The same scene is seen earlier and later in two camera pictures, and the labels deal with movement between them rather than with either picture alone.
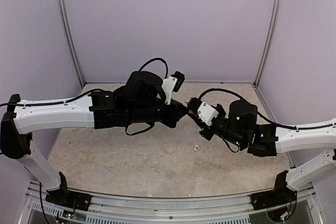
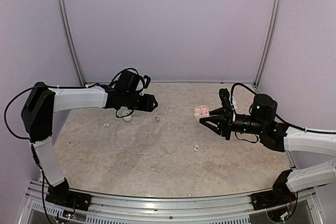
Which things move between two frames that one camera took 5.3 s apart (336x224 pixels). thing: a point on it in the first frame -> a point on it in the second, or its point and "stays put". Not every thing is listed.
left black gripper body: x=170 y=120 -> x=147 y=105
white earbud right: x=195 y=149 stays put
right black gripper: x=204 y=134 -> x=220 y=120
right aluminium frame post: x=276 y=8 stays put
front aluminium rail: x=34 y=208 stays put
